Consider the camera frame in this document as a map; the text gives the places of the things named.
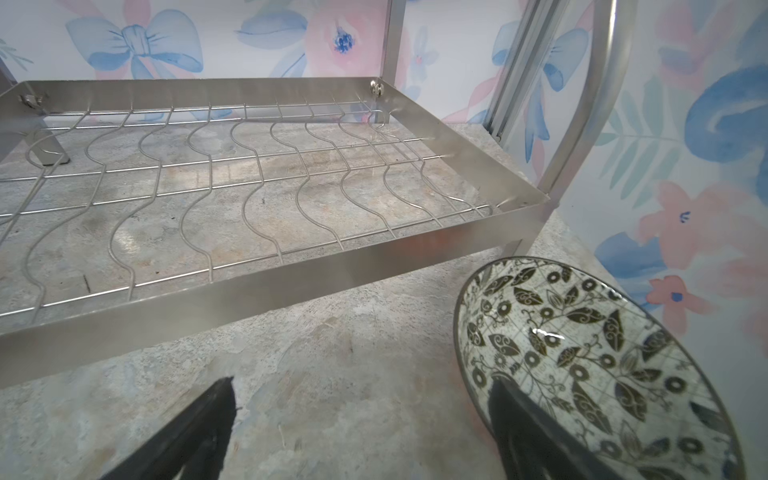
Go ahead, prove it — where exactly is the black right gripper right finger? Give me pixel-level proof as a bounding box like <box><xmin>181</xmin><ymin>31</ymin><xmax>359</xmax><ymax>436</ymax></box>
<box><xmin>488</xmin><ymin>379</ymin><xmax>620</xmax><ymax>479</ymax></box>

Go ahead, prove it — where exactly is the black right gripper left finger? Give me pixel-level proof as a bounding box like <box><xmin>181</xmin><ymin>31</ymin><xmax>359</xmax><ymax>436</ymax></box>
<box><xmin>103</xmin><ymin>377</ymin><xmax>237</xmax><ymax>479</ymax></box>

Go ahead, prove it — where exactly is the stainless steel dish rack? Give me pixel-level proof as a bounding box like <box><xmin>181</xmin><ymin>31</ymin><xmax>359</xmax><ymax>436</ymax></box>
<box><xmin>1</xmin><ymin>1</ymin><xmax>637</xmax><ymax>387</ymax></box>

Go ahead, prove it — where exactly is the black leaf pattern pink bowl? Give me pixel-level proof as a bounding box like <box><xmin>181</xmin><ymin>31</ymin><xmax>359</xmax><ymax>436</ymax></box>
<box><xmin>453</xmin><ymin>256</ymin><xmax>746</xmax><ymax>479</ymax></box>

